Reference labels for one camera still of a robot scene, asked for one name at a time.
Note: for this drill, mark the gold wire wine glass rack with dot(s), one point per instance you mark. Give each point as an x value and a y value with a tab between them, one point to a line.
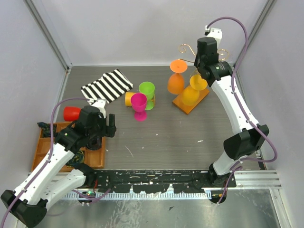
177	101

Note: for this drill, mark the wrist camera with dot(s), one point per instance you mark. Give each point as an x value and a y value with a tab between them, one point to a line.
100	104
214	33

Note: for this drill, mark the magenta plastic wine glass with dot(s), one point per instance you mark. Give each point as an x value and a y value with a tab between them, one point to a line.
139	103

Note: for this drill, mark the orange plastic wine glass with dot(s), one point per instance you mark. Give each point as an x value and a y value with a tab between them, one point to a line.
176	81

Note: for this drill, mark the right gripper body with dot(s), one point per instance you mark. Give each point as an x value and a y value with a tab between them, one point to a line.
196	64

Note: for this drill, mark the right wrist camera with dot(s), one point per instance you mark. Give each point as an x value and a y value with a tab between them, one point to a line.
214	33

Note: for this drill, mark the white slotted cable duct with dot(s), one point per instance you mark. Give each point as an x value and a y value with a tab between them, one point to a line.
170	195

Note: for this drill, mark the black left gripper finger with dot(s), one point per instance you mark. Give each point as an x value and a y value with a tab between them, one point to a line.
110	131
112	121

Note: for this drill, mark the red plastic wine glass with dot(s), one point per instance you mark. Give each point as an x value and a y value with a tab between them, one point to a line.
71	113

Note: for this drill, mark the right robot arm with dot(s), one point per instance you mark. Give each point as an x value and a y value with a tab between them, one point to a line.
247	137

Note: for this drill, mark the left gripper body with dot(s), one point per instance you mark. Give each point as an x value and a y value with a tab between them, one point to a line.
101	127

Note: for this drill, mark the rolled dark orange-floral tie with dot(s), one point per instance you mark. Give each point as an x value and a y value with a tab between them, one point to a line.
45	130

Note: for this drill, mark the yellow plastic wine glass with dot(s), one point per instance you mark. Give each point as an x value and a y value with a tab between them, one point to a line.
128	96

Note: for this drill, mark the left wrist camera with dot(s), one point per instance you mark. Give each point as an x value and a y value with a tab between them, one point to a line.
100	104

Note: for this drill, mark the green plastic wine glass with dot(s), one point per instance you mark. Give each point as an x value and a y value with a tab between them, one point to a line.
148	89

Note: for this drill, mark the black white striped cloth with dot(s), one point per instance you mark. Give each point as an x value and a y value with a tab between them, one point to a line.
110	86

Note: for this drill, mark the yellow-orange plastic wine glass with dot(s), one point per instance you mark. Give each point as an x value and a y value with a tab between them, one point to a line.
195	92

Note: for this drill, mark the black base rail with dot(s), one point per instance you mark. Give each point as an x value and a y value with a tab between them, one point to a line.
154	181

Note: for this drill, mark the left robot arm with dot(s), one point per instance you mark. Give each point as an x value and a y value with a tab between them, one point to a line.
30	201

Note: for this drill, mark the wooden compartment tray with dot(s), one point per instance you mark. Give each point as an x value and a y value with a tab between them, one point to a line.
95	159

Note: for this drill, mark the rolled blue-yellow tie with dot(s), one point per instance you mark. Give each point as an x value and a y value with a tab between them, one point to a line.
78	158

